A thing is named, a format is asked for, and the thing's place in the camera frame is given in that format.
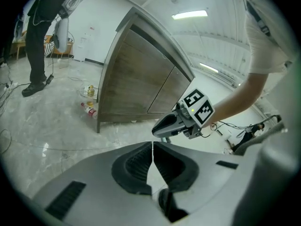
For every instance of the person's right forearm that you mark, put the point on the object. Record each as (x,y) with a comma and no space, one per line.
(235,102)

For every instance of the striped black white clothing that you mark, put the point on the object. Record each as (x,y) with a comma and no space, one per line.
(49,49)

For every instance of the black power adapter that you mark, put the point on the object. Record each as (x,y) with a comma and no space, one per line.
(49,79)

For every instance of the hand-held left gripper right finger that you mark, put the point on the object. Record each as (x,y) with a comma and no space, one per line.
(216,180)

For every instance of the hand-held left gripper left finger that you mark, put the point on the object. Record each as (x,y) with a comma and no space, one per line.
(98,185)

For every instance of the dark wooden vanity cabinet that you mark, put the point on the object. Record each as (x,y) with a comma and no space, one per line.
(136,79)

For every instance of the yellow oil bottle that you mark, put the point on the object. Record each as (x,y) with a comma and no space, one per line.
(90,92)

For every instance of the ceiling light panel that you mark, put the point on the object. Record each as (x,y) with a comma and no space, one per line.
(189,14)
(208,67)

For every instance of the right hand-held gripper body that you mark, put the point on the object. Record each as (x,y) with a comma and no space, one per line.
(200,107)

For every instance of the white water dispenser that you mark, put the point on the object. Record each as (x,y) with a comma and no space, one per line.
(81,50)

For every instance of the clear bottle with red label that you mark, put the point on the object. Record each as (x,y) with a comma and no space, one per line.
(91,112)

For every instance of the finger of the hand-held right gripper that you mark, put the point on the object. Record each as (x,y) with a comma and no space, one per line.
(172,119)
(164,131)

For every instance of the person's white shirt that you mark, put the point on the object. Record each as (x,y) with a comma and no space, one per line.
(265,50)

